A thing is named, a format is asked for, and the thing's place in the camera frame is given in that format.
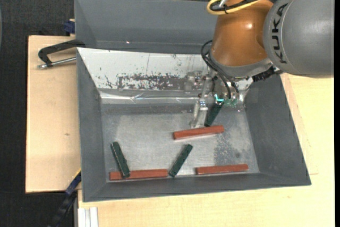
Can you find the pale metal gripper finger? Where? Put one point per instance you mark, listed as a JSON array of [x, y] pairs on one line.
[[199, 115]]

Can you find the dark green block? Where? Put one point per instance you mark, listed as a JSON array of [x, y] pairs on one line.
[[120, 159], [180, 160], [213, 115]]

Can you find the red-brown flat block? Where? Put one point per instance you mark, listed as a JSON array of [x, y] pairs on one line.
[[148, 174], [197, 133], [221, 169]]

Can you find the grey metal bin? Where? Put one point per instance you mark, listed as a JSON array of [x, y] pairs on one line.
[[159, 141]]

